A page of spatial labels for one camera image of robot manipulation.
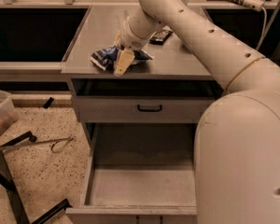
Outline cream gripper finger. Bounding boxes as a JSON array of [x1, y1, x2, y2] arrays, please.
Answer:
[[114, 49, 134, 76]]

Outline blue chip bag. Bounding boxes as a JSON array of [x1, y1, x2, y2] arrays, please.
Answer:
[[90, 46, 153, 71]]

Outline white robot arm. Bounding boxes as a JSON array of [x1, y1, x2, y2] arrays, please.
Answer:
[[115, 0, 280, 224]]

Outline closed upper drawer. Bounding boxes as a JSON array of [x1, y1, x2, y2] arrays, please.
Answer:
[[72, 96, 213, 123]]

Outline grey drawer cabinet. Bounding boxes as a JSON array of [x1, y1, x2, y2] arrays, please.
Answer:
[[61, 5, 228, 224]]

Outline open lower drawer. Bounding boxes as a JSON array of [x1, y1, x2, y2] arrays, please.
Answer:
[[66, 123, 198, 224]]

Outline black snack packet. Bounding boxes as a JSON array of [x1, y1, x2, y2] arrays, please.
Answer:
[[149, 29, 173, 45]]

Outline small black floor object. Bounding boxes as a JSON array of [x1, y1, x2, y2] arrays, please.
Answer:
[[43, 97, 54, 109]]

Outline thin metal rod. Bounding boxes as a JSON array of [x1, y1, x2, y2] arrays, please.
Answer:
[[0, 137, 74, 151]]

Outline clear plastic bin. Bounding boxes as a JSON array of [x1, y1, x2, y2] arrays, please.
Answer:
[[0, 90, 18, 135]]

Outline black metal stand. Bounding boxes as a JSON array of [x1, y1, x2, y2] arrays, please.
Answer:
[[0, 132, 71, 224]]

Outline black drawer handle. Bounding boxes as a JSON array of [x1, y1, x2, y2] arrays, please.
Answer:
[[137, 105, 162, 113]]

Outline white cable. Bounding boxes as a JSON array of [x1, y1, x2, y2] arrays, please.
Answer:
[[255, 7, 269, 51]]

